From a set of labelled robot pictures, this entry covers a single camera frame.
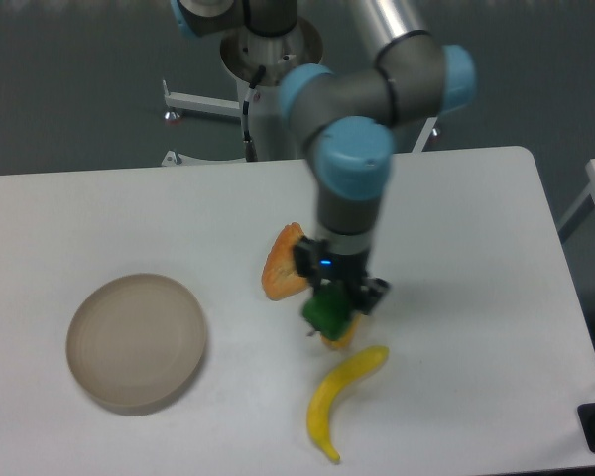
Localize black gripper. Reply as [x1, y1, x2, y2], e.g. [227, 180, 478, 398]
[292, 235, 391, 315]

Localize green toy pepper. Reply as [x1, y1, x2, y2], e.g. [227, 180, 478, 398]
[301, 283, 352, 341]

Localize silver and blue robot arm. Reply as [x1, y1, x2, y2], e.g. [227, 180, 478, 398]
[171, 1, 477, 314]

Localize yellow toy pepper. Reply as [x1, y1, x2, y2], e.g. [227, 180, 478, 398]
[320, 313, 363, 350]

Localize beige round plate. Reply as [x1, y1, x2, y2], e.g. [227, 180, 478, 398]
[65, 273, 208, 417]

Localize yellow toy banana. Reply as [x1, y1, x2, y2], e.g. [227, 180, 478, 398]
[305, 345, 390, 464]

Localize orange toy bread wedge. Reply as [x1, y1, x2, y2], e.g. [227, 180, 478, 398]
[261, 222, 308, 300]

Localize black cable on pedestal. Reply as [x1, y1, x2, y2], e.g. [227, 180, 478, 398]
[241, 64, 267, 163]

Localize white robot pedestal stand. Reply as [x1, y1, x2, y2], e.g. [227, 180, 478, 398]
[164, 1, 448, 162]

